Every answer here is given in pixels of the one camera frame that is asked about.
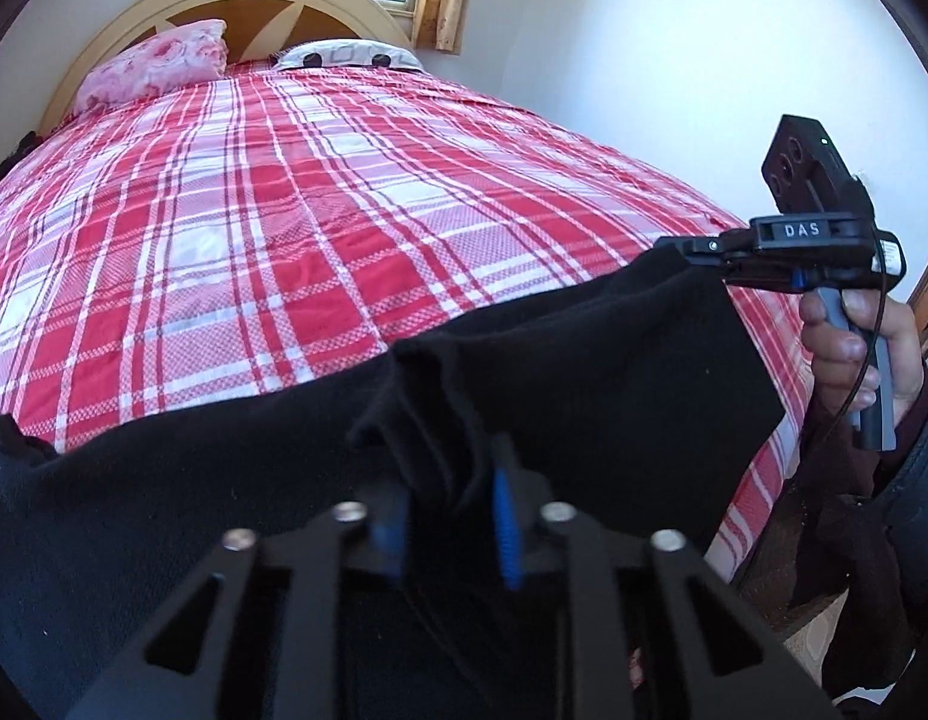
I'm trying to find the black pants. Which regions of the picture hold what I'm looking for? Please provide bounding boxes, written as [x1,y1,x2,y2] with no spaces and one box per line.
[0,244,788,720]

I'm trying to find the person's dark clothing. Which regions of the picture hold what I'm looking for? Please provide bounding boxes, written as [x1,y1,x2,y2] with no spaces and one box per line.
[790,405,928,720]

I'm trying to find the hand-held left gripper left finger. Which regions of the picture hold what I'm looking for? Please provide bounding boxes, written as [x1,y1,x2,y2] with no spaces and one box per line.
[62,476,412,720]

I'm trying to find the white pillow with black print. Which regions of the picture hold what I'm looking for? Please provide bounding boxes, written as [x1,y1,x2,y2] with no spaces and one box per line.
[273,40,424,72]

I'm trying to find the red plaid bed sheet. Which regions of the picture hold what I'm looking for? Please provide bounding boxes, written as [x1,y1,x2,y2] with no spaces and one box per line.
[0,64,818,586]

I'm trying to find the person's right forearm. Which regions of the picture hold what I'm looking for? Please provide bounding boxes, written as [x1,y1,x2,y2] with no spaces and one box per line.
[873,367,928,511]

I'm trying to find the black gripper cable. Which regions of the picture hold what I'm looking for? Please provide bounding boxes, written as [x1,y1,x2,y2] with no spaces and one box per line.
[798,236,889,511]

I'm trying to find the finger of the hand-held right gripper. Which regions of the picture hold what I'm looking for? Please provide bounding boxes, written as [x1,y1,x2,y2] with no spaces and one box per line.
[655,235,799,292]

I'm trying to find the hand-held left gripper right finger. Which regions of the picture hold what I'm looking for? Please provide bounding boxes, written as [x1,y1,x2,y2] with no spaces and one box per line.
[490,431,840,720]

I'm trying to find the person's right hand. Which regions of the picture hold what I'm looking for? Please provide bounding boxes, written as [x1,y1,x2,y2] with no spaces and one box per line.
[798,289,926,425]

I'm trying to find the pink floral pillow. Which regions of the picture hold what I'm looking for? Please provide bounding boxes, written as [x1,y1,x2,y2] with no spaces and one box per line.
[74,19,229,115]

